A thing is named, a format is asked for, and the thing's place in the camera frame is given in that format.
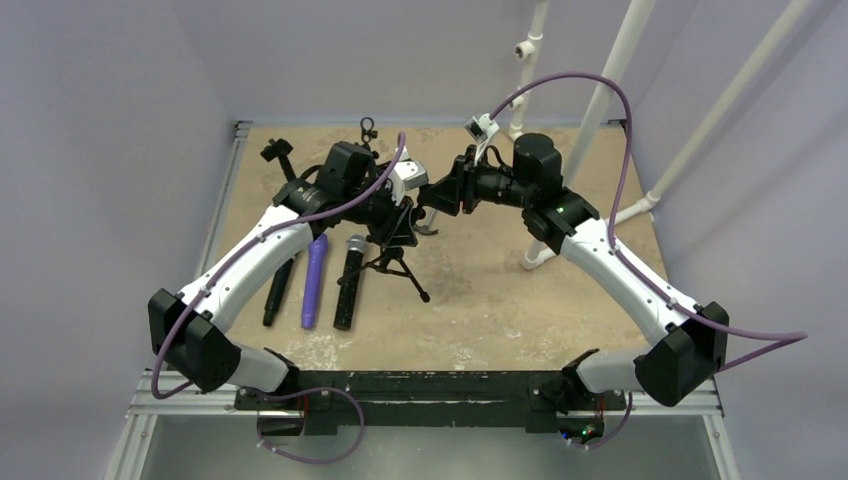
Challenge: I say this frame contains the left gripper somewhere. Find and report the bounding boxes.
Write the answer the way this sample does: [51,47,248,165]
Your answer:
[342,179,418,247]

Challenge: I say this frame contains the black tripod stand shock mount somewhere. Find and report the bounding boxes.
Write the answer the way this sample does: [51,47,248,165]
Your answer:
[362,222,431,303]

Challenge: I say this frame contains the black microphone silver grille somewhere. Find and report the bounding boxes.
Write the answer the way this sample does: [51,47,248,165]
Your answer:
[333,234,367,331]

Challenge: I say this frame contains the purple microphone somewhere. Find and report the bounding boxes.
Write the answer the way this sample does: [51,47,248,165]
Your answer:
[301,233,329,330]

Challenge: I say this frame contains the black tripod stand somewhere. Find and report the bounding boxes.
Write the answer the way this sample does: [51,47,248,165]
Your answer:
[359,116,378,154]

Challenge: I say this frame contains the black wireless microphone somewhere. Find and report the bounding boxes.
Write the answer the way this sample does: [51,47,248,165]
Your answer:
[262,258,294,327]

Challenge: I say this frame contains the black round-base mic stand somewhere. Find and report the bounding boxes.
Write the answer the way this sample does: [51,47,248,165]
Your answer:
[260,138,297,181]

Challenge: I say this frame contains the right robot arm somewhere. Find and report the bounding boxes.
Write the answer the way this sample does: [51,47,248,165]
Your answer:
[418,133,730,407]

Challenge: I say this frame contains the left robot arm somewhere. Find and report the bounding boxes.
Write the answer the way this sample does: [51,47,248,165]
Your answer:
[148,134,426,409]

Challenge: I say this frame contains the small claw hammer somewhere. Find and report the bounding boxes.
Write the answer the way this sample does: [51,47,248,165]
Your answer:
[413,209,439,236]

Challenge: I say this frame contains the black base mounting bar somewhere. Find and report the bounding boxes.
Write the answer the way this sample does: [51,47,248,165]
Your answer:
[234,370,626,435]

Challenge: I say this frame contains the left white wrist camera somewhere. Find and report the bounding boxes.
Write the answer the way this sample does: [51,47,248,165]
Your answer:
[388,160,429,205]

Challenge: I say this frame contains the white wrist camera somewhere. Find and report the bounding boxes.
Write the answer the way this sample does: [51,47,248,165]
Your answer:
[464,113,500,163]
[388,160,429,205]

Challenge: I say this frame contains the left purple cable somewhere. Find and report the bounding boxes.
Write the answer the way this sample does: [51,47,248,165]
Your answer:
[150,131,407,401]

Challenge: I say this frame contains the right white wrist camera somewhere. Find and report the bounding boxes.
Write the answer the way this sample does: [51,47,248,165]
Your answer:
[464,113,500,163]

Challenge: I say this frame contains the white PVC pipe frame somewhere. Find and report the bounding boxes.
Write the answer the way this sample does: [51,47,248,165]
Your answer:
[506,0,816,270]

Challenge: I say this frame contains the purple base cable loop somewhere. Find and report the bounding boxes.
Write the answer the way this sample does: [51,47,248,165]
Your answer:
[256,386,368,466]

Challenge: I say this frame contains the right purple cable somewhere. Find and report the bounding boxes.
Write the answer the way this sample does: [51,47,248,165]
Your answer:
[490,71,810,372]

